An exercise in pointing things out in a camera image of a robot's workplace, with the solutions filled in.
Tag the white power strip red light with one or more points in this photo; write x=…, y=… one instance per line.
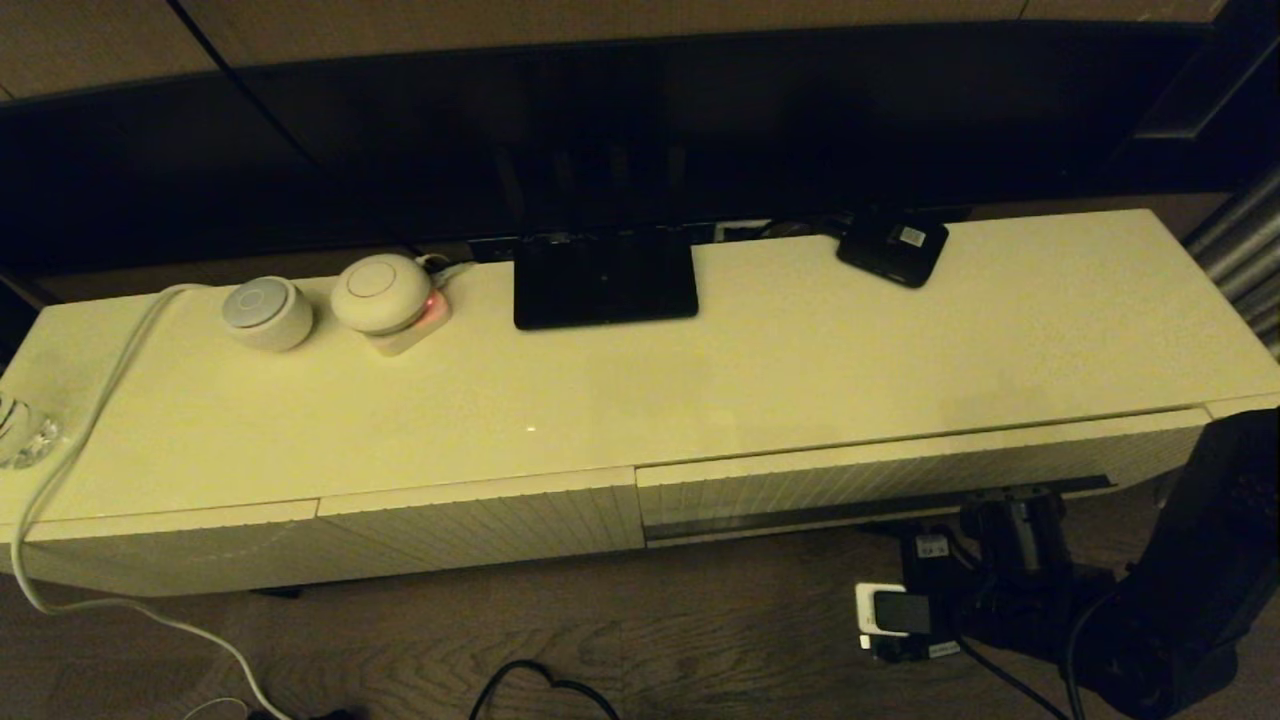
x=410, y=341

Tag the black television screen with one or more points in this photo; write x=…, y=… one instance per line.
x=700, y=130

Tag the small black set-top box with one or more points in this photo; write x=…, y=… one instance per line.
x=890, y=250

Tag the clear glass object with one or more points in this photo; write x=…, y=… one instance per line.
x=25, y=435

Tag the black flat TV base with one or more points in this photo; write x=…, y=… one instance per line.
x=600, y=285

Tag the white TV cabinet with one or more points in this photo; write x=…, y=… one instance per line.
x=600, y=400

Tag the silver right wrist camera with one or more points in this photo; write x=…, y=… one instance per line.
x=880, y=615

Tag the white ribbed curved cabinet panel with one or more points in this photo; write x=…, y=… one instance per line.
x=180, y=555

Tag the white dome-shaped device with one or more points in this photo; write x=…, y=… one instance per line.
x=380, y=294

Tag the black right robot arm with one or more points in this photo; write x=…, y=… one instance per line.
x=1200, y=560

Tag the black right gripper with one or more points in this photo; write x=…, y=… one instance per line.
x=1000, y=570

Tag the grey pleated curtain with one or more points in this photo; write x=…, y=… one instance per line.
x=1240, y=260

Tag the white ribbed drawer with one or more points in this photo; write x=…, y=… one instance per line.
x=900, y=470

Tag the white speaker with grey top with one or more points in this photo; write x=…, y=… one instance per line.
x=266, y=314

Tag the white ribbed flat cabinet panel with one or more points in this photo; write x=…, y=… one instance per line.
x=480, y=530

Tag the dark wooden cabinet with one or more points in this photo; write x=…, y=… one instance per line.
x=1200, y=100

